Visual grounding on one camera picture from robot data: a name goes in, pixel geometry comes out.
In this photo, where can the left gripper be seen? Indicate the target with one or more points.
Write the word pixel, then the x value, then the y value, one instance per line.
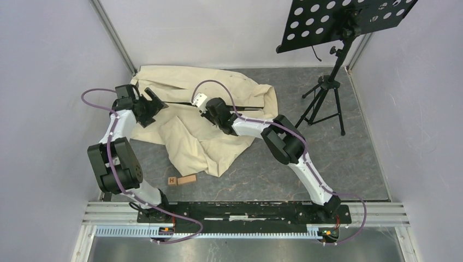
pixel 155 106

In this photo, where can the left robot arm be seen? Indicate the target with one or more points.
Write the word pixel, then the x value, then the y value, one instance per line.
pixel 113 161

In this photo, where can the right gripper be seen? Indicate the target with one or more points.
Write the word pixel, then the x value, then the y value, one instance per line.
pixel 206 114

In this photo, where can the white slotted cable duct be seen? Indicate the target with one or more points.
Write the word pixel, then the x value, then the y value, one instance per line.
pixel 154 232

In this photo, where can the wooden rectangular block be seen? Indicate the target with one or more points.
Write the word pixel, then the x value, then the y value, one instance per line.
pixel 187 179

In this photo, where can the wooden letter cube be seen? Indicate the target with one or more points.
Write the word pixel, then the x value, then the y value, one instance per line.
pixel 172 181

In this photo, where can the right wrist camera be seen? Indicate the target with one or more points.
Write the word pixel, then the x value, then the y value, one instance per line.
pixel 200 100

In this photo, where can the black perforated music stand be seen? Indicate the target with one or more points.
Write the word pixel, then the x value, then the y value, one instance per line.
pixel 312 23

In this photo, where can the aluminium frame rail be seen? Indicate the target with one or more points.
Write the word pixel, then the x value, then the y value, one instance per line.
pixel 113 35

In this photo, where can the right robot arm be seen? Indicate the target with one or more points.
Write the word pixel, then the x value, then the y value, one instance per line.
pixel 284 141

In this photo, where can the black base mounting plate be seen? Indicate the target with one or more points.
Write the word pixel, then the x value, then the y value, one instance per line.
pixel 249 217

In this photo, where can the cream zip-up jacket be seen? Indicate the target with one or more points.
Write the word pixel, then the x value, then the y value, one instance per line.
pixel 193 143

